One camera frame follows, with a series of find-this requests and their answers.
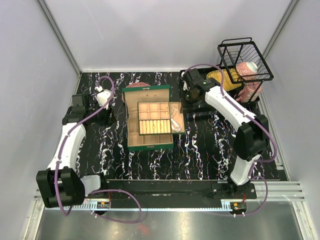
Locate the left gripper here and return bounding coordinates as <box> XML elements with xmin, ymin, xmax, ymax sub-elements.
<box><xmin>86</xmin><ymin>99</ymin><xmax>117</xmax><ymax>128</ymax></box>

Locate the silver crystal necklace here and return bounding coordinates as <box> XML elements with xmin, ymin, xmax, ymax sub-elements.
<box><xmin>169</xmin><ymin>106</ymin><xmax>183</xmax><ymax>132</ymax></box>

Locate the green jewelry box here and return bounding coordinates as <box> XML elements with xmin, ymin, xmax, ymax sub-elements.
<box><xmin>122</xmin><ymin>85</ymin><xmax>174</xmax><ymax>152</ymax></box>

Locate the green jewelry tray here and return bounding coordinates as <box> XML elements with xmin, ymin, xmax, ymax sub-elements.
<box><xmin>137</xmin><ymin>101</ymin><xmax>185</xmax><ymax>135</ymax></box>

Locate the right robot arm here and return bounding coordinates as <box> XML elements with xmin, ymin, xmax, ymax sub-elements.
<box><xmin>180</xmin><ymin>68</ymin><xmax>270</xmax><ymax>199</ymax></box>

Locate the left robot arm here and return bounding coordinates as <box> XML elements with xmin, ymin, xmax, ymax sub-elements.
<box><xmin>36</xmin><ymin>90</ymin><xmax>116</xmax><ymax>208</ymax></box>

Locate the yellow woven plate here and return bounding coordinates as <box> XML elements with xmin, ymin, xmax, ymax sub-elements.
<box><xmin>206</xmin><ymin>69</ymin><xmax>242</xmax><ymax>92</ymax></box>

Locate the pink dotted dish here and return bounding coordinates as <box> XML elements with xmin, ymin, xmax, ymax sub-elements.
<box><xmin>122</xmin><ymin>82</ymin><xmax>151</xmax><ymax>103</ymax></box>

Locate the pink patterned cup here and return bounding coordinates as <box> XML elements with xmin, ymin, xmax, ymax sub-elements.
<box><xmin>236</xmin><ymin>82</ymin><xmax>262</xmax><ymax>103</ymax></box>

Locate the pink patterned bowl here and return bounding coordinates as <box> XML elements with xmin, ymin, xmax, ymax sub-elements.
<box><xmin>236</xmin><ymin>61</ymin><xmax>258</xmax><ymax>81</ymax></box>

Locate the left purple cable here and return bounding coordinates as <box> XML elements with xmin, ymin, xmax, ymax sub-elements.
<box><xmin>53</xmin><ymin>76</ymin><xmax>143</xmax><ymax>224</ymax></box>

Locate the purple cable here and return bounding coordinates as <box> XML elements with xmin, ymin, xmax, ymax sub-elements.
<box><xmin>181</xmin><ymin>63</ymin><xmax>278</xmax><ymax>217</ymax></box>
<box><xmin>53</xmin><ymin>76</ymin><xmax>143</xmax><ymax>224</ymax></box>

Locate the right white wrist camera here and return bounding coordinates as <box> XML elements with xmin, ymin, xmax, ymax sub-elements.
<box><xmin>181</xmin><ymin>71</ymin><xmax>190</xmax><ymax>91</ymax></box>

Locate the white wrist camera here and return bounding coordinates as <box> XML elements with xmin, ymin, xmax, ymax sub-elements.
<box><xmin>181</xmin><ymin>71</ymin><xmax>190</xmax><ymax>91</ymax></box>
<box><xmin>95</xmin><ymin>86</ymin><xmax>112</xmax><ymax>110</ymax></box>

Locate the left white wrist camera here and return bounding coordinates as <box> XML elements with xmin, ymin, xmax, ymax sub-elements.
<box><xmin>95</xmin><ymin>86</ymin><xmax>112</xmax><ymax>110</ymax></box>

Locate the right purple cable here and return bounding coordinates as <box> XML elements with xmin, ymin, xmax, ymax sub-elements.
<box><xmin>181</xmin><ymin>63</ymin><xmax>278</xmax><ymax>217</ymax></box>

